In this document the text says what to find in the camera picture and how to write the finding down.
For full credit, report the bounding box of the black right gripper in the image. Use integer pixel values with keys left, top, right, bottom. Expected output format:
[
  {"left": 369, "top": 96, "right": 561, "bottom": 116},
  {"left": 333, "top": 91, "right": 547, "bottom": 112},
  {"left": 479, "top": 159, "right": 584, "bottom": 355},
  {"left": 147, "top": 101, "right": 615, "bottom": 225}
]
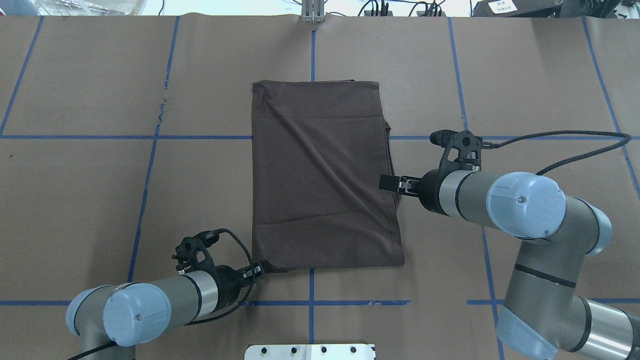
[{"left": 379, "top": 170, "right": 448, "bottom": 215}]

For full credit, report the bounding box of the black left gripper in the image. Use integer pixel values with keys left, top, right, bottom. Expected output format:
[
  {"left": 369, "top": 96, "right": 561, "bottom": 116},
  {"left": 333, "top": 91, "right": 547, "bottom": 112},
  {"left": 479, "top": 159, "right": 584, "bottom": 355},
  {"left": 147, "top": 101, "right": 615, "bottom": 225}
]
[{"left": 215, "top": 260, "right": 275, "bottom": 308}]

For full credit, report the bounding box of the dark brown t-shirt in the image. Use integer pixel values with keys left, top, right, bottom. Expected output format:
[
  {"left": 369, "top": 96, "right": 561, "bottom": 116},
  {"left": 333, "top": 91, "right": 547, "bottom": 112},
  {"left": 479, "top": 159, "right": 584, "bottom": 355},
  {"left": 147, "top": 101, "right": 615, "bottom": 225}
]
[{"left": 251, "top": 80, "right": 405, "bottom": 271}]

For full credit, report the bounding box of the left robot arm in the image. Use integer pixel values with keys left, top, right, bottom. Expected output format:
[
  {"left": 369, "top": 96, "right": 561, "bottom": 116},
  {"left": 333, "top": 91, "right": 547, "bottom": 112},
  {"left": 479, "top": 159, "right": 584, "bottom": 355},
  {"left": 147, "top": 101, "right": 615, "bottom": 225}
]
[{"left": 65, "top": 260, "right": 274, "bottom": 360}]

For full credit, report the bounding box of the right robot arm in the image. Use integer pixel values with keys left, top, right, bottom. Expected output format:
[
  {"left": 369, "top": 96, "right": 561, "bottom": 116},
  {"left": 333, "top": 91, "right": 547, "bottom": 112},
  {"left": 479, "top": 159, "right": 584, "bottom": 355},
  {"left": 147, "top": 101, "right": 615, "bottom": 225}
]
[{"left": 379, "top": 170, "right": 639, "bottom": 360}]

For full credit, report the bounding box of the white metal mounting plate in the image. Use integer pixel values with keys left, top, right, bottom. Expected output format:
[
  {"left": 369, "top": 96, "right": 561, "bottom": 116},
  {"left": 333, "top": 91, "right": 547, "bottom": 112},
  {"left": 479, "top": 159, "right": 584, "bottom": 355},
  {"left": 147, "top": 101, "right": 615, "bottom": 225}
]
[{"left": 244, "top": 343, "right": 377, "bottom": 360}]

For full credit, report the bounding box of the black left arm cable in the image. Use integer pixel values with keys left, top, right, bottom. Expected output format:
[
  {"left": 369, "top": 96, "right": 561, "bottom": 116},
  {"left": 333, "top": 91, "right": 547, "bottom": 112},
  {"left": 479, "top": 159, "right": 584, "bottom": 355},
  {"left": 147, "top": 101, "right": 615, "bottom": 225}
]
[{"left": 67, "top": 228, "right": 257, "bottom": 360}]

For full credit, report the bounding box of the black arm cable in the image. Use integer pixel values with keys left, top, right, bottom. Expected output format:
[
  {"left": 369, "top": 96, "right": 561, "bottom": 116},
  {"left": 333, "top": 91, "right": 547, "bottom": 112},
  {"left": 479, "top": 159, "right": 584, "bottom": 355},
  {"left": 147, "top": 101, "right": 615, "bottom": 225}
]
[
  {"left": 67, "top": 228, "right": 257, "bottom": 360},
  {"left": 482, "top": 130, "right": 632, "bottom": 176}
]

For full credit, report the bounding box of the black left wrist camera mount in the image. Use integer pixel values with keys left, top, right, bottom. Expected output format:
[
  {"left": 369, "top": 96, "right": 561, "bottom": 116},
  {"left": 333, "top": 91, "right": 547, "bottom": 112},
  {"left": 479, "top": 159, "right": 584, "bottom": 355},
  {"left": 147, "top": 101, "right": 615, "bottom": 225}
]
[{"left": 171, "top": 230, "right": 220, "bottom": 276}]

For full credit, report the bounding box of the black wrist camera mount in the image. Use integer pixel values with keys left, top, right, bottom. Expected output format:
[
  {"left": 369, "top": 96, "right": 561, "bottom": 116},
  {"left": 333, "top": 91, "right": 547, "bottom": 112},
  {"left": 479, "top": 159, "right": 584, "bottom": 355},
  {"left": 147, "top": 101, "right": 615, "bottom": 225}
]
[
  {"left": 429, "top": 129, "right": 496, "bottom": 174},
  {"left": 171, "top": 230, "right": 220, "bottom": 276}
]

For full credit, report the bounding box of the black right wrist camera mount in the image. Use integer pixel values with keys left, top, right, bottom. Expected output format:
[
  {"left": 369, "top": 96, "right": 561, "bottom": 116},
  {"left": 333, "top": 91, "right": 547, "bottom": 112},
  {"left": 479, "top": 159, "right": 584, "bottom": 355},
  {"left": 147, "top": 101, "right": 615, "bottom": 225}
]
[{"left": 429, "top": 129, "right": 496, "bottom": 174}]

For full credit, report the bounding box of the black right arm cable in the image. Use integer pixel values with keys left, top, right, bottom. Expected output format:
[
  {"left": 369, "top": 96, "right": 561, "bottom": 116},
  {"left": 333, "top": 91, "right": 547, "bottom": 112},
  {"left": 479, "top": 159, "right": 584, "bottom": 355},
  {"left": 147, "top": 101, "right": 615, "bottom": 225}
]
[{"left": 482, "top": 130, "right": 632, "bottom": 176}]

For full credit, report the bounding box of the aluminium profile post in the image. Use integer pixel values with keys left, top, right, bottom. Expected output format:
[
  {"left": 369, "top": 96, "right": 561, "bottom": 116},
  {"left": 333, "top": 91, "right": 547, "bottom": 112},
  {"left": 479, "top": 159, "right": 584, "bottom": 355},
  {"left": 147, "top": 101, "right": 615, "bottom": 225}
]
[{"left": 296, "top": 0, "right": 326, "bottom": 23}]

